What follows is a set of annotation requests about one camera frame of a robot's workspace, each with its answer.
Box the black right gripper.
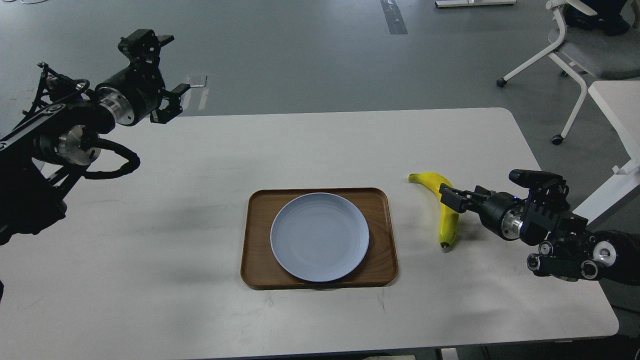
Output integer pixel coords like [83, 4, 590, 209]
[439, 183, 524, 241]

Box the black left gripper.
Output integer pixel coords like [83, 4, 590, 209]
[94, 29, 191, 126]

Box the yellow banana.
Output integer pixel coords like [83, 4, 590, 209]
[407, 172, 459, 249]

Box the blue round plate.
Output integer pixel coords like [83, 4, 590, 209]
[269, 192, 370, 283]

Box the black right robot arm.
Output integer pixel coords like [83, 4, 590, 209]
[439, 169, 640, 286]

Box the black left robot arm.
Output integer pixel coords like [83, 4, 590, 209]
[0, 29, 190, 245]

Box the brown wooden tray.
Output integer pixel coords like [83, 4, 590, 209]
[240, 187, 399, 290]

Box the white grey office chair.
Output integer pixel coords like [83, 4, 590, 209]
[496, 0, 640, 146]

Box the white side table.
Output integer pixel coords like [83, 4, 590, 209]
[574, 80, 640, 223]

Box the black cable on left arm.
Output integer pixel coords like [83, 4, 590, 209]
[80, 138, 141, 180]

